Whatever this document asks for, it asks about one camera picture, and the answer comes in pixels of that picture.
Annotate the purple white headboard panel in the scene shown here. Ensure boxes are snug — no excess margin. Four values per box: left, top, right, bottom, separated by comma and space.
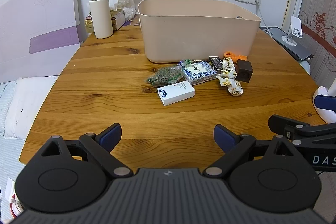
1, 0, 86, 82

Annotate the white phone stand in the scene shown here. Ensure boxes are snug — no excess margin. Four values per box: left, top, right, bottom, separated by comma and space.
281, 15, 302, 47

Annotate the blue white porcelain pattern box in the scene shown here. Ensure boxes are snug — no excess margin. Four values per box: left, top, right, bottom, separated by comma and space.
179, 60, 217, 85

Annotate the white thermos bottle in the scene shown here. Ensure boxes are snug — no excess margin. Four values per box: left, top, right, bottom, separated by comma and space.
89, 0, 113, 39

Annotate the green dried herb bag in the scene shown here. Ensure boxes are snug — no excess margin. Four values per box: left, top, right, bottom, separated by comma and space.
146, 64, 183, 87

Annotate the white pillow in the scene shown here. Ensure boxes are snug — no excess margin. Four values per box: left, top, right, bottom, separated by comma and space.
4, 76, 58, 140

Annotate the beige plastic storage bin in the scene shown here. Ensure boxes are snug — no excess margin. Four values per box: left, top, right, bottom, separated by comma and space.
138, 0, 261, 63

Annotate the grey laptop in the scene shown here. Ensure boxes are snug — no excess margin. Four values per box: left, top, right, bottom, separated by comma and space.
260, 27, 313, 61

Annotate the white medicine box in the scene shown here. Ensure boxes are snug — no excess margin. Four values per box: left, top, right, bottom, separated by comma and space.
157, 81, 195, 106

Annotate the tissue box with tissue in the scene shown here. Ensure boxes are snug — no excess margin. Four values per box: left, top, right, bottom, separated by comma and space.
109, 0, 135, 31

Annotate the light blue bed sheet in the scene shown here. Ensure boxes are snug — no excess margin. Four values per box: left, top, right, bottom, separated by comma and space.
1, 81, 24, 223

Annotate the red white object on floor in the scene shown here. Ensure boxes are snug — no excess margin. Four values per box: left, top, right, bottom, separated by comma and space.
5, 178, 24, 218

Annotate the dark brown wooden cube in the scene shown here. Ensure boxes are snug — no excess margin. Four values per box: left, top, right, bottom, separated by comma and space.
236, 59, 253, 83

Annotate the yellow floral cloth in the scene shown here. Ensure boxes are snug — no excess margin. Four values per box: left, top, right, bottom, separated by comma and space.
216, 57, 243, 96

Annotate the gold wrapped box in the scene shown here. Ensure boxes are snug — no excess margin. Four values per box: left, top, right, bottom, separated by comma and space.
84, 13, 95, 34

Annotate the white power plug cable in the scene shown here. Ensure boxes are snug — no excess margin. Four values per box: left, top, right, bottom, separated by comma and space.
253, 0, 274, 38

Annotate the small black card box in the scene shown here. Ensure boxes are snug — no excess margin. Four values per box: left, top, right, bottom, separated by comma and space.
209, 56, 223, 74

